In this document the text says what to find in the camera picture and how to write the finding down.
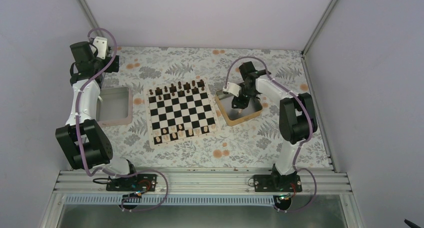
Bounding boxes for black white chessboard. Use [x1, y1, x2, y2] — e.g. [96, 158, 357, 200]
[143, 79, 221, 148]

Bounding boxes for aluminium rail frame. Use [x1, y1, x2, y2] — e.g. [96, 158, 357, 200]
[53, 168, 353, 195]

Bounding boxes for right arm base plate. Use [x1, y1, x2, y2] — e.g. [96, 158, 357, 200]
[253, 173, 303, 192]

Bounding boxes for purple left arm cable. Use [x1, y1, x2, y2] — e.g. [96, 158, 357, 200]
[74, 28, 170, 212]

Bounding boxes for floral patterned table mat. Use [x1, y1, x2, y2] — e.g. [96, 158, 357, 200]
[79, 47, 332, 169]

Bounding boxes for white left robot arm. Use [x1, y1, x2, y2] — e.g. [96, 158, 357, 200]
[55, 37, 119, 175]

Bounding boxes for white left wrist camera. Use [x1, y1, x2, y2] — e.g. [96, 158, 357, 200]
[92, 36, 109, 60]

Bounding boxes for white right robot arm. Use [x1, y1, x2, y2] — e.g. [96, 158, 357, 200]
[223, 62, 318, 191]

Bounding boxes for pink tin lid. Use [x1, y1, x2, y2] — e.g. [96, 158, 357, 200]
[96, 87, 133, 127]

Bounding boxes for gold metal tin tray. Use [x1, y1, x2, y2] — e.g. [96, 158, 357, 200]
[215, 90, 263, 126]

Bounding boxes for light wooden corner rook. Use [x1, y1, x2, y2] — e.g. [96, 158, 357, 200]
[210, 124, 217, 131]

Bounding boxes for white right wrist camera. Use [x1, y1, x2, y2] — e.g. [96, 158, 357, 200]
[222, 82, 241, 97]

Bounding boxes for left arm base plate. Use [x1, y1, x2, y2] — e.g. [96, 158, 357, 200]
[106, 174, 157, 192]

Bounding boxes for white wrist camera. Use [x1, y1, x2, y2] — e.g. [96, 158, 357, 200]
[222, 82, 241, 97]
[92, 36, 109, 60]

